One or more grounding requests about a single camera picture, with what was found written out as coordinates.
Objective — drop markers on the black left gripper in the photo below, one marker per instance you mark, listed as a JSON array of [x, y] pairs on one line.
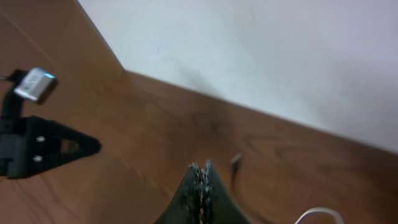
[[34, 145]]

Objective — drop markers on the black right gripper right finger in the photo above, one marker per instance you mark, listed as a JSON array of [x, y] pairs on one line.
[[217, 206]]

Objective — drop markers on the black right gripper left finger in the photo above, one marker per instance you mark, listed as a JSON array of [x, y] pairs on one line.
[[184, 207]]

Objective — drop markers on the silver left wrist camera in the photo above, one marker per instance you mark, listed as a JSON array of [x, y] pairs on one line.
[[35, 85]]

